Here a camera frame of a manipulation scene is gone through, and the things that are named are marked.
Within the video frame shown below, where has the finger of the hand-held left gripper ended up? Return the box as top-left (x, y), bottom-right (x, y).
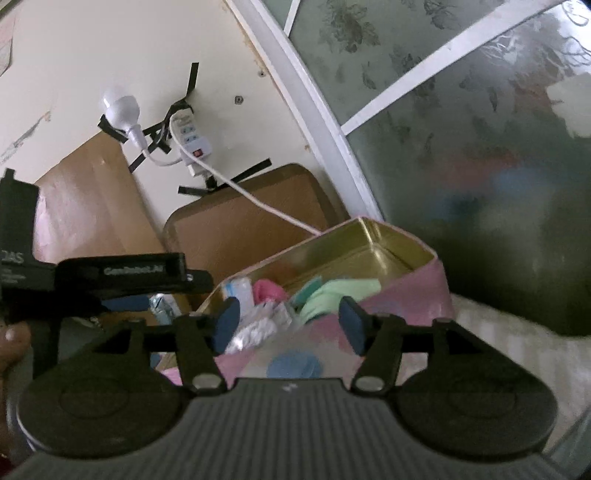
top-left (187, 270), bottom-right (216, 294)
top-left (102, 296), bottom-right (150, 315)

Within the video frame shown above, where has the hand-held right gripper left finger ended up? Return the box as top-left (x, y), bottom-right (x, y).
top-left (95, 296), bottom-right (242, 396)

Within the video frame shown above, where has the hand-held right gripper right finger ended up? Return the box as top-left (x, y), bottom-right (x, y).
top-left (339, 296), bottom-right (491, 396)

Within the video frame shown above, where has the white blue tissue pack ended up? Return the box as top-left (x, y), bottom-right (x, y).
top-left (222, 276), bottom-right (255, 315)

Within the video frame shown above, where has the light green cloth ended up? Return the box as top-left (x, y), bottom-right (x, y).
top-left (301, 278), bottom-right (380, 320)

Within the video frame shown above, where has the pink soft object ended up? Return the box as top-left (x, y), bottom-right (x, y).
top-left (253, 278), bottom-right (286, 306)

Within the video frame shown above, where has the pink tin box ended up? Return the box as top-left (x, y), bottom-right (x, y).
top-left (189, 217), bottom-right (456, 381)

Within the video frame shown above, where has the person's left hand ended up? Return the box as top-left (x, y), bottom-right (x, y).
top-left (0, 320), bottom-right (33, 376)

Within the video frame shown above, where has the green silver carton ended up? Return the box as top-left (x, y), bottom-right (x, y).
top-left (150, 294), bottom-right (182, 325)

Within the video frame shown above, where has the small brown board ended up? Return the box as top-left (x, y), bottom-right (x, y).
top-left (163, 162), bottom-right (352, 315)

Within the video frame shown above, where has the large brown cardboard sheet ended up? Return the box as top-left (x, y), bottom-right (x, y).
top-left (31, 134), bottom-right (168, 325)

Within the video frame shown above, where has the white light bulb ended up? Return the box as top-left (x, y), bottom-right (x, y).
top-left (102, 88), bottom-right (141, 148)

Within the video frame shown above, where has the frosted floral window glass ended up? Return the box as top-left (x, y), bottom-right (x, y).
top-left (263, 0), bottom-right (591, 339)

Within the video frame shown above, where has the white bulb cord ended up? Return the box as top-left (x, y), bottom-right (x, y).
top-left (137, 142), bottom-right (184, 168)

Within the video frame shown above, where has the white window frame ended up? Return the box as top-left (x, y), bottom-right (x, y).
top-left (226, 0), bottom-right (591, 223)

